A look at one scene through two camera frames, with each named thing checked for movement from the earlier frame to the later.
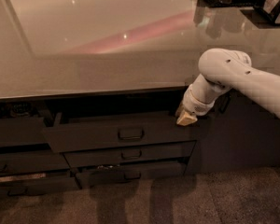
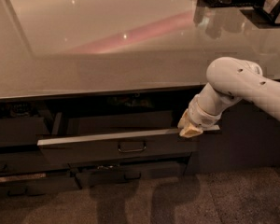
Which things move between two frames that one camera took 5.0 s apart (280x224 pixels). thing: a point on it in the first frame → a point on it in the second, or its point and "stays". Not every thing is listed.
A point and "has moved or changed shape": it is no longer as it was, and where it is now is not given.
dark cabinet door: [239, 134] stays
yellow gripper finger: [186, 119] → [189, 131]
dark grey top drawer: [67, 133] has moved or changed shape
